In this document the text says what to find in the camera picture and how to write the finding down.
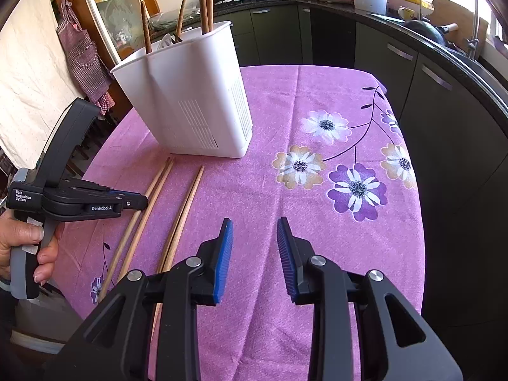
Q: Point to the purple floral tablecloth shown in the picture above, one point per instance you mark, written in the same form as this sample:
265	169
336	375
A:
258	190

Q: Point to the wooden cutting board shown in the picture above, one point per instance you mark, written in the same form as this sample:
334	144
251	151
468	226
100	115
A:
456	14

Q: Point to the black kitchen countertop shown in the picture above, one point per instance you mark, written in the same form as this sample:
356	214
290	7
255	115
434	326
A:
486	95

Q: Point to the pink checked apron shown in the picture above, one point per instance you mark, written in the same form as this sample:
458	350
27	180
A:
81	59

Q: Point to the green sink base cabinet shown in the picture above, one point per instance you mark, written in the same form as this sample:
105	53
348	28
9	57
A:
456	147

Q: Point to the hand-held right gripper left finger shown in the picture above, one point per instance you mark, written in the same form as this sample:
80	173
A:
224	254

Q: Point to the plastic bag of greens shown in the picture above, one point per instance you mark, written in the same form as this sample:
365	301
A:
164	18

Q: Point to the clear plastic spoon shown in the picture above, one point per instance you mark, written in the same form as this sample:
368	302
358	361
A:
164	41

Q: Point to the pair wooden chopsticks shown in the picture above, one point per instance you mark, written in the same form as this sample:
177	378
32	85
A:
170	260
119	252

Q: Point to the green stove base cabinet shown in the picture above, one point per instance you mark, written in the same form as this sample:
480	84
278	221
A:
270	35

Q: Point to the white plastic container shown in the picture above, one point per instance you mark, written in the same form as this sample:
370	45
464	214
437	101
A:
43	313

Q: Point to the stainless steel double sink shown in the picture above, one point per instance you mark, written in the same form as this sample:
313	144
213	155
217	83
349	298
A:
482	69

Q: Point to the white cup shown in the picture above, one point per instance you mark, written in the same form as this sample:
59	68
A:
405	12

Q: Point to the white plastic utensil holder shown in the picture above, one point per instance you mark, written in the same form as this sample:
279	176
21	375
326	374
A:
198	99

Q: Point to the white hanging cloth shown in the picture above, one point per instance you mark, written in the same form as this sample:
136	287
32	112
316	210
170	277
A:
27	67

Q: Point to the person's left hand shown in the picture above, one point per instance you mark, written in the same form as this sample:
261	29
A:
18	230

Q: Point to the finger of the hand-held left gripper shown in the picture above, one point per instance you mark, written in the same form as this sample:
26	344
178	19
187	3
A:
115	193
135	201

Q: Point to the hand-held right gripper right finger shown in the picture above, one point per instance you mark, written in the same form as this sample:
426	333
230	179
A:
283	254

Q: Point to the tall steel faucet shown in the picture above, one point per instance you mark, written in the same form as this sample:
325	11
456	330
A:
475	27

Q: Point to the glass sliding door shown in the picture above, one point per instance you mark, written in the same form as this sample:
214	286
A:
115	8

